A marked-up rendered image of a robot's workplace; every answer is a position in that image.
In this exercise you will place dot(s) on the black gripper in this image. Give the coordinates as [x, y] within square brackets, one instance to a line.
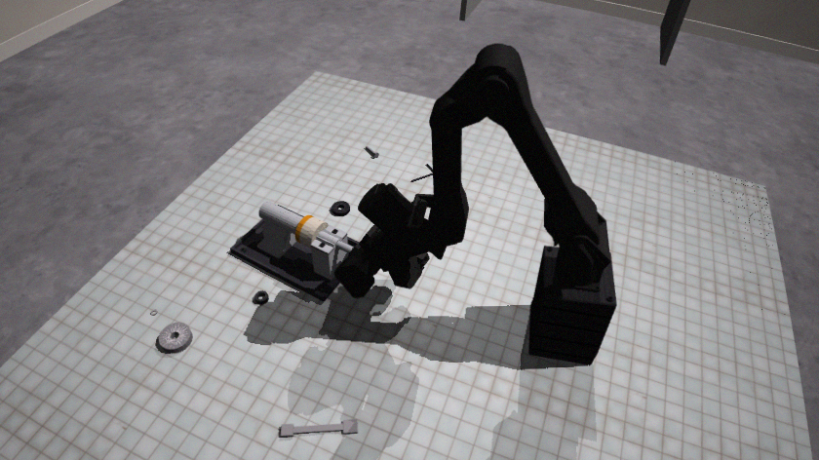
[356, 271]

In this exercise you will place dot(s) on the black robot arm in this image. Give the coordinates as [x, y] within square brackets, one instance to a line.
[499, 90]

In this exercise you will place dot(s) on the black rubber ring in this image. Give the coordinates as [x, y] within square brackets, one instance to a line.
[259, 294]
[340, 204]

